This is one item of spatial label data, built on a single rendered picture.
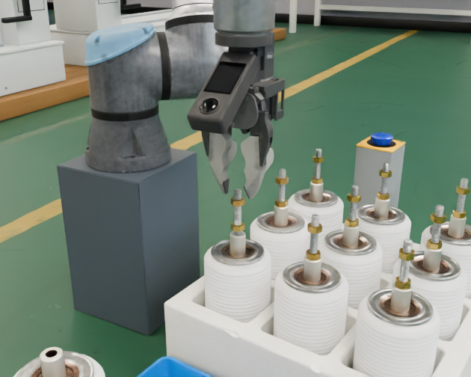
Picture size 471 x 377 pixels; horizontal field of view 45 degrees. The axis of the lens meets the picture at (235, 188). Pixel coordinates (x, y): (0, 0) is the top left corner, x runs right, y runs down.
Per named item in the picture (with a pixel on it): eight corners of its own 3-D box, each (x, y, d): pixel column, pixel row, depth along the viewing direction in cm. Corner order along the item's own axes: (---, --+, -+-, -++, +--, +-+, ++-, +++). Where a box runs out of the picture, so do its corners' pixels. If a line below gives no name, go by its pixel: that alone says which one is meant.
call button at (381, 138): (366, 146, 106) (367, 135, 106) (374, 141, 109) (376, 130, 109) (386, 149, 104) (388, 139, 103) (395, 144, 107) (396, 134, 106)
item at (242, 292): (193, 357, 87) (189, 253, 80) (235, 329, 94) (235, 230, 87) (240, 387, 81) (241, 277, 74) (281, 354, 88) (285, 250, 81)
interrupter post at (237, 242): (225, 254, 80) (225, 233, 79) (237, 248, 82) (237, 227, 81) (238, 259, 79) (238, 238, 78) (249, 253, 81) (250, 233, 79)
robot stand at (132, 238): (74, 310, 111) (55, 164, 100) (131, 268, 126) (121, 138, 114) (149, 336, 103) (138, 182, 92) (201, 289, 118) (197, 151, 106)
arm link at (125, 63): (88, 99, 103) (81, 22, 98) (162, 94, 106) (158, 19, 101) (90, 115, 92) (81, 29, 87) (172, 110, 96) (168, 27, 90)
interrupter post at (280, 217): (291, 225, 89) (291, 206, 88) (279, 229, 88) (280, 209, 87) (281, 220, 91) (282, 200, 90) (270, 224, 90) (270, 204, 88)
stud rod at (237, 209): (242, 240, 79) (242, 190, 76) (235, 241, 79) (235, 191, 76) (239, 237, 80) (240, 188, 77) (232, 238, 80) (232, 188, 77)
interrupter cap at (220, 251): (199, 255, 80) (199, 250, 80) (235, 236, 85) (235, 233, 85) (240, 274, 76) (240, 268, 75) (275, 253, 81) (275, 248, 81)
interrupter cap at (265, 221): (315, 227, 89) (315, 222, 88) (278, 239, 85) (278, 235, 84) (282, 210, 94) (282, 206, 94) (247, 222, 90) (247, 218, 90)
